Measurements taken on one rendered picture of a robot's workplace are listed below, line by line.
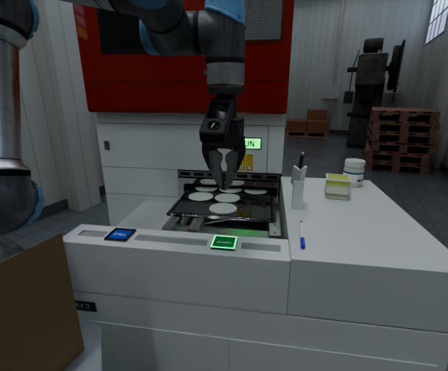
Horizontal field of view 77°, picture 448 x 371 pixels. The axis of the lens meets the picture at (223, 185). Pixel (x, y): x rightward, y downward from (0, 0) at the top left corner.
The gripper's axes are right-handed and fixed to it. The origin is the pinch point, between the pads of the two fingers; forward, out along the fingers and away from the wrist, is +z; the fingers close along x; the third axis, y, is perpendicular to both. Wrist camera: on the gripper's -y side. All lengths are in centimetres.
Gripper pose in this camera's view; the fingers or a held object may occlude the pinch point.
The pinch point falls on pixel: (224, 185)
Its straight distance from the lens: 60.7
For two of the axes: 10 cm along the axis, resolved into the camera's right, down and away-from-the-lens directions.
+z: 0.0, 9.5, 3.1
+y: 1.5, -3.1, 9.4
